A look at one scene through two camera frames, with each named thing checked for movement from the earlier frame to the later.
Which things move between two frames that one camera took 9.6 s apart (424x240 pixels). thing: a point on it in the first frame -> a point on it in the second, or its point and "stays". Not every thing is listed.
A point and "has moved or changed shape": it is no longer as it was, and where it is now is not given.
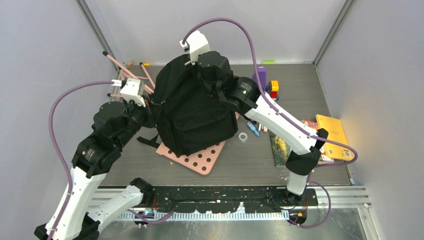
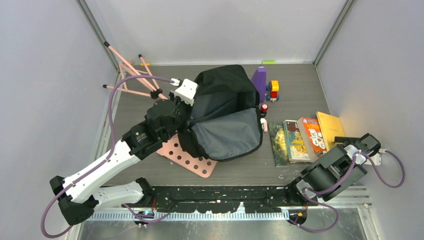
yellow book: x=334 y=127 stays
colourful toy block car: x=272 y=88 stays
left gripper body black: x=147 y=117 -> x=183 y=110
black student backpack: x=188 y=111 has moved or changed shape
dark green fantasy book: x=281 y=149 stays
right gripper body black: x=207 y=84 -> x=349 y=142
